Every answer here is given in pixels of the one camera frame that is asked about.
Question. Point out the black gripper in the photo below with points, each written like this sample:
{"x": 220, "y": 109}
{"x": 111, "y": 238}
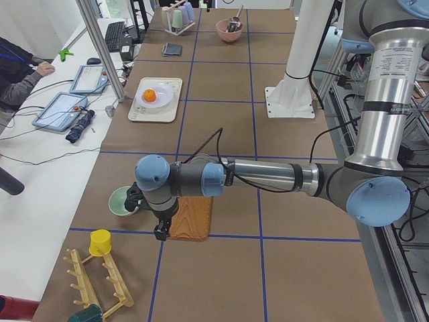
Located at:
{"x": 163, "y": 216}

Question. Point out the orange fruit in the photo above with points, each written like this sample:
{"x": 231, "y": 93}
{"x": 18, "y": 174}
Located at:
{"x": 149, "y": 95}

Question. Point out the white round plate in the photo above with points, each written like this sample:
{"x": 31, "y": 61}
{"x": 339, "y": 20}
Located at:
{"x": 164, "y": 93}

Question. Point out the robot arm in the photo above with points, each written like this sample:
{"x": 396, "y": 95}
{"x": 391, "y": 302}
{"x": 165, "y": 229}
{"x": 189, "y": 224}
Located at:
{"x": 368, "y": 185}

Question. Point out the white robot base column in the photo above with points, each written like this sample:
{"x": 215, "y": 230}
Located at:
{"x": 292, "y": 97}

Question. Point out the cream bear tray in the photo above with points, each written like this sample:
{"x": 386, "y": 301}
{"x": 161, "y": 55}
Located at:
{"x": 164, "y": 107}

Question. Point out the light green bowl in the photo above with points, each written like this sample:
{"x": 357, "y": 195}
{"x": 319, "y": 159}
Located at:
{"x": 117, "y": 202}

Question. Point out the yellow plastic cup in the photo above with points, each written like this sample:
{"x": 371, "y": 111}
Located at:
{"x": 100, "y": 243}

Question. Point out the wooden cup drying rack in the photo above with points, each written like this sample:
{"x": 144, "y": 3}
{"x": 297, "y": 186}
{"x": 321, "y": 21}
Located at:
{"x": 99, "y": 283}

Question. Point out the dark green cup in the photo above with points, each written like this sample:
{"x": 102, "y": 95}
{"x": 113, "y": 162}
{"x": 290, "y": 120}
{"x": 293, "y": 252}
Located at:
{"x": 92, "y": 313}

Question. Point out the dark blue folded umbrella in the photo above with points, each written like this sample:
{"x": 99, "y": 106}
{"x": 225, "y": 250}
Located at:
{"x": 82, "y": 124}

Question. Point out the small metal cylinder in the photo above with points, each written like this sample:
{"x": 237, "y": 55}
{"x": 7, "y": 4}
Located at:
{"x": 110, "y": 110}

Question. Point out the near teach pendant tablet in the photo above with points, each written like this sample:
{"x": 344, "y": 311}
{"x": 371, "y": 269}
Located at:
{"x": 61, "y": 112}

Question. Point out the teach pendant tablet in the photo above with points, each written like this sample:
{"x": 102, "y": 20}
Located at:
{"x": 90, "y": 79}
{"x": 61, "y": 112}

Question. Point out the far teach pendant tablet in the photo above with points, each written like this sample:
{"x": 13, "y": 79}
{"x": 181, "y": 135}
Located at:
{"x": 90, "y": 79}

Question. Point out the grey folded cloth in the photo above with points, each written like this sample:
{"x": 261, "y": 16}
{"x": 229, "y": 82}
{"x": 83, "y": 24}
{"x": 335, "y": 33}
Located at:
{"x": 172, "y": 50}

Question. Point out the black computer mouse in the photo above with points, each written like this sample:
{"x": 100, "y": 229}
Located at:
{"x": 93, "y": 61}

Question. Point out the black keyboard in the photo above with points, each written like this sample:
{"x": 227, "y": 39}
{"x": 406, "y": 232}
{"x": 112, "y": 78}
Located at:
{"x": 113, "y": 36}

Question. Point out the green plastic clamp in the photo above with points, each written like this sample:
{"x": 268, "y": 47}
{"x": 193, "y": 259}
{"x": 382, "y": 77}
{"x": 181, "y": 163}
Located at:
{"x": 64, "y": 53}

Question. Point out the mint green cup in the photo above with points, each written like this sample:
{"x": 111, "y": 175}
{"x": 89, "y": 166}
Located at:
{"x": 177, "y": 19}

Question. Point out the seated person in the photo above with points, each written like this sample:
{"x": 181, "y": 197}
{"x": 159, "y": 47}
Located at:
{"x": 20, "y": 73}

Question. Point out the pink bowl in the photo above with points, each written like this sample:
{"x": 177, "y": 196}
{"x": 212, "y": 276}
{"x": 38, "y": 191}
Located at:
{"x": 224, "y": 33}

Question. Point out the cream cup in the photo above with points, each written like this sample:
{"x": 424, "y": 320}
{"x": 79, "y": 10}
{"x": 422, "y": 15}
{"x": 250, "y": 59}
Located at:
{"x": 166, "y": 16}

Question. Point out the lilac cup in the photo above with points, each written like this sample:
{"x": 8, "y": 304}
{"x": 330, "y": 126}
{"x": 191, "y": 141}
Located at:
{"x": 184, "y": 12}

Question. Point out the metal spoon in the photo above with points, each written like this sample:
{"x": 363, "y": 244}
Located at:
{"x": 235, "y": 22}

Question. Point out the blue cup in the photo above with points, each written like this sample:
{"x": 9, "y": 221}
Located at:
{"x": 190, "y": 10}

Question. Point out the white wire cup rack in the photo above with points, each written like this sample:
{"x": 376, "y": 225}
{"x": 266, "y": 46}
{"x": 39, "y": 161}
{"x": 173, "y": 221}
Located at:
{"x": 177, "y": 32}

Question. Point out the wooden rack handle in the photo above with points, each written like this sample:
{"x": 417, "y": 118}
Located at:
{"x": 171, "y": 4}

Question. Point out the aluminium frame post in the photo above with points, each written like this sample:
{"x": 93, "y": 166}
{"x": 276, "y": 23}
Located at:
{"x": 94, "y": 31}

